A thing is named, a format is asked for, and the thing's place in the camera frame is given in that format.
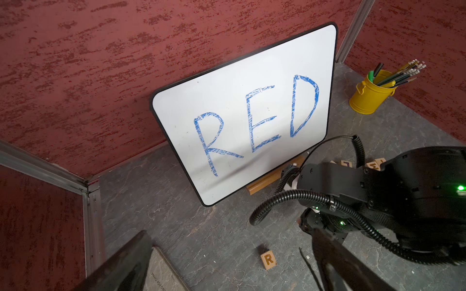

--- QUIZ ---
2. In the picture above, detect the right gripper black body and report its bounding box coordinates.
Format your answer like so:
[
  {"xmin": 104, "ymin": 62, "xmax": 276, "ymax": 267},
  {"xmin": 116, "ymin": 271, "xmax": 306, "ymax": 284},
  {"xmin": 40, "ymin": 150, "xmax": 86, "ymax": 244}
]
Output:
[{"xmin": 297, "ymin": 162, "xmax": 368, "ymax": 243}]

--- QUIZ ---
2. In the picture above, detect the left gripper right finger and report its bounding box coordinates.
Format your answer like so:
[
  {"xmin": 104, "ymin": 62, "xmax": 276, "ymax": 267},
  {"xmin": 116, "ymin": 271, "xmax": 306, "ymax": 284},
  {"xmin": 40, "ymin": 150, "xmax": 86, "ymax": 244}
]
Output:
[{"xmin": 312, "ymin": 229, "xmax": 393, "ymax": 291}]

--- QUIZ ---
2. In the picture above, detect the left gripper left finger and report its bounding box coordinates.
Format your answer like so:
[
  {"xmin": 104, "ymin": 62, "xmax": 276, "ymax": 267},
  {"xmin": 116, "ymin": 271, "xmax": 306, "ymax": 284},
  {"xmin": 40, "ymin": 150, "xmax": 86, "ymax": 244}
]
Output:
[{"xmin": 74, "ymin": 230, "xmax": 152, "ymax": 291}]

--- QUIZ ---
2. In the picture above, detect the wooden block letter R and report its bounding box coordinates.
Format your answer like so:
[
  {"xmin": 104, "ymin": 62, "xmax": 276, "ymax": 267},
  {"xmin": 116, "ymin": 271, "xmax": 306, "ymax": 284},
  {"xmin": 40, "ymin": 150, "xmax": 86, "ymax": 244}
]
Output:
[{"xmin": 260, "ymin": 251, "xmax": 277, "ymax": 270}]

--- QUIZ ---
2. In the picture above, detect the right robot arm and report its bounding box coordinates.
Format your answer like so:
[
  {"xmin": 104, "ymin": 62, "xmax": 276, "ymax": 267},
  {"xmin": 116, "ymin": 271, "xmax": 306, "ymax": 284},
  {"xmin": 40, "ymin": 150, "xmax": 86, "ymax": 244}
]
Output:
[{"xmin": 297, "ymin": 146, "xmax": 466, "ymax": 265}]

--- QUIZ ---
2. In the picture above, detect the wooden board stand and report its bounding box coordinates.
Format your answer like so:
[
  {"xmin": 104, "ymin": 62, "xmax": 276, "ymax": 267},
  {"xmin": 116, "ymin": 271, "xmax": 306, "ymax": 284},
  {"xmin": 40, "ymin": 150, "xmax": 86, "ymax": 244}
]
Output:
[{"xmin": 246, "ymin": 155, "xmax": 305, "ymax": 195}]

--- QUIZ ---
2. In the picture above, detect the yellow pencil cup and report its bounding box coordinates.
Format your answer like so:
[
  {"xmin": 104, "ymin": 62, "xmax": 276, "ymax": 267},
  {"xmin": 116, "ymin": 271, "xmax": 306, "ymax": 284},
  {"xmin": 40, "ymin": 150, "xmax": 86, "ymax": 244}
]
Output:
[{"xmin": 349, "ymin": 70, "xmax": 396, "ymax": 115}]

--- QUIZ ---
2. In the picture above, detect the white dry-erase board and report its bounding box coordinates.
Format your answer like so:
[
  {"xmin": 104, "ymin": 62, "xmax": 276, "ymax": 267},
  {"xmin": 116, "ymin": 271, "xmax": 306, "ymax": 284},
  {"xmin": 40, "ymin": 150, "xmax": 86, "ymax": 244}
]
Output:
[{"xmin": 150, "ymin": 23, "xmax": 338, "ymax": 207}]

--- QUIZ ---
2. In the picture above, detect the pencils and markers bundle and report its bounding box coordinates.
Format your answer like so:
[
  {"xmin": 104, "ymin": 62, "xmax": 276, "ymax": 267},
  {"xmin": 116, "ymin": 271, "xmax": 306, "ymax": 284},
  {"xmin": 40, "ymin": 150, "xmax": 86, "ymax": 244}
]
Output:
[{"xmin": 368, "ymin": 59, "xmax": 427, "ymax": 89}]

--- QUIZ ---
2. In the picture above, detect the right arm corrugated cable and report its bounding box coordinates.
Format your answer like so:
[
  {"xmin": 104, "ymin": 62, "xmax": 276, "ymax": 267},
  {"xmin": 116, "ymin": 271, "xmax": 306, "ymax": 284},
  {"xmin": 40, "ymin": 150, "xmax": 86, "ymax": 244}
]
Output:
[{"xmin": 249, "ymin": 134, "xmax": 466, "ymax": 266}]

